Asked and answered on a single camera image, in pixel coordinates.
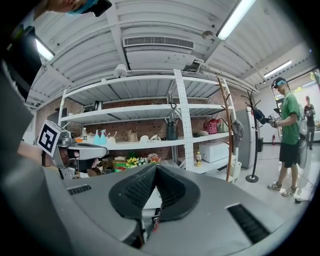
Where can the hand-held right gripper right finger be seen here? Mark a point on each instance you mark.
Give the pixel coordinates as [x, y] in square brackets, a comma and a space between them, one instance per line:
[175, 195]

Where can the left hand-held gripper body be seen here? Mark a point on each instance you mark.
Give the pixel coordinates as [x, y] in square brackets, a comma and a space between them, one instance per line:
[65, 140]

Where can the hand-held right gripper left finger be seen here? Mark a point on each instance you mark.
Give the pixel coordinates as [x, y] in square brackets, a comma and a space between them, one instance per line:
[136, 190]

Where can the person's left forearm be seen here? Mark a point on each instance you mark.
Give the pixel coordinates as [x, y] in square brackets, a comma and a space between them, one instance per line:
[31, 152]

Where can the person's left hand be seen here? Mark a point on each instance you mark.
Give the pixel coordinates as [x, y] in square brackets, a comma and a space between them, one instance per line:
[68, 158]

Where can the clear water bottle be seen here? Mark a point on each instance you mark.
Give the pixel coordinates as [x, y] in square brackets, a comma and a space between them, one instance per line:
[84, 135]

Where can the artificial flower bunch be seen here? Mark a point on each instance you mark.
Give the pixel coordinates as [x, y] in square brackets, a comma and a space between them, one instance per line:
[143, 160]

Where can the teal spray bottle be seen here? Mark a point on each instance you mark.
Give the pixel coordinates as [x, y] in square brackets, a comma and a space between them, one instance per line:
[97, 138]
[103, 137]

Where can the yellow drink bottle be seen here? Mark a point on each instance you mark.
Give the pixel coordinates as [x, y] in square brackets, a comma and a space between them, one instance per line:
[198, 159]

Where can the steel kettle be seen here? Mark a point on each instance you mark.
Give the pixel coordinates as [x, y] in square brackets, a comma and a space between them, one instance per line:
[98, 105]

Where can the white shoes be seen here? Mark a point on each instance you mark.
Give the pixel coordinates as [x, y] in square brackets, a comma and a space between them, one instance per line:
[150, 138]

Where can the beige woven bag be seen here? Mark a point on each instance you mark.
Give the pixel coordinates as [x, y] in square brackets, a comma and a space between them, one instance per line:
[132, 136]

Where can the white microwave oven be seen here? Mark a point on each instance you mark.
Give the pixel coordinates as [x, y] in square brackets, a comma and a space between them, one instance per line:
[215, 153]

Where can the person's grey shirt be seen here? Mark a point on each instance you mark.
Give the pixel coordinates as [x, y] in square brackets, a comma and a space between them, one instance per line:
[17, 105]

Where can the black utensil bucket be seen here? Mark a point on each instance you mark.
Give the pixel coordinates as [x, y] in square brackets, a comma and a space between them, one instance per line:
[172, 131]

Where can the white metal shelving rack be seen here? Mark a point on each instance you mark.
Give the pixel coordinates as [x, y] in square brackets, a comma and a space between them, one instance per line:
[185, 120]

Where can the pink handbag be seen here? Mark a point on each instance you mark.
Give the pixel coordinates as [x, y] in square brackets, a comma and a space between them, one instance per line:
[211, 127]

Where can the green handbag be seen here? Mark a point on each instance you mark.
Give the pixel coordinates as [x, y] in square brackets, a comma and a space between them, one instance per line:
[223, 127]

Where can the grey refrigerator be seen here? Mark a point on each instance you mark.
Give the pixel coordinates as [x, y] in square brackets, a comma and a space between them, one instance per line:
[246, 142]

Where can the grey cap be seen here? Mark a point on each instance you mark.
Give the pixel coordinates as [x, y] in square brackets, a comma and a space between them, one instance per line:
[238, 132]

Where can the wooden coat rack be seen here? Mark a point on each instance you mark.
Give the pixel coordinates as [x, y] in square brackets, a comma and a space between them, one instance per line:
[226, 120]

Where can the long ceiling tube light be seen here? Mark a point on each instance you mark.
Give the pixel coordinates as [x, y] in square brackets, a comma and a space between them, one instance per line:
[278, 68]
[235, 18]
[44, 51]

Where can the black metal coat rack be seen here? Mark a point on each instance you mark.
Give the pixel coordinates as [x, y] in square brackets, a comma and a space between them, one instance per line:
[254, 150]

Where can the black trash bin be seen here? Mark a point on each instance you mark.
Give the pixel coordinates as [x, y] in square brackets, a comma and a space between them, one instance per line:
[260, 145]

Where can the red fire extinguisher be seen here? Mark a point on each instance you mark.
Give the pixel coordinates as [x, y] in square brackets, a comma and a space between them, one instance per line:
[274, 140]

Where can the black cap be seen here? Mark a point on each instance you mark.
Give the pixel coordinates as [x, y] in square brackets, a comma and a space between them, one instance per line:
[260, 116]

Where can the white ceiling air conditioner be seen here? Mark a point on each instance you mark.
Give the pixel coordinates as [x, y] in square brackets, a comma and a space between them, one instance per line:
[160, 52]

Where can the blue hair net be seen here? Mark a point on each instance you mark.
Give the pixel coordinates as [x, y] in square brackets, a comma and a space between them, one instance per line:
[81, 8]

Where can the person's face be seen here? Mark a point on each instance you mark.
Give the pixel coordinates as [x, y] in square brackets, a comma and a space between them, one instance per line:
[60, 5]

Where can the white ceiling smoke detector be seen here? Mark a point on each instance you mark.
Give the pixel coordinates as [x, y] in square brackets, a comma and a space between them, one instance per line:
[207, 34]

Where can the white dome security camera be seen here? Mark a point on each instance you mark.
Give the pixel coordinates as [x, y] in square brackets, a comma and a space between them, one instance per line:
[120, 70]

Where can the black head-worn camera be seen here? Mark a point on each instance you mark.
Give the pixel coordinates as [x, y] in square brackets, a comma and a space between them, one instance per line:
[101, 7]

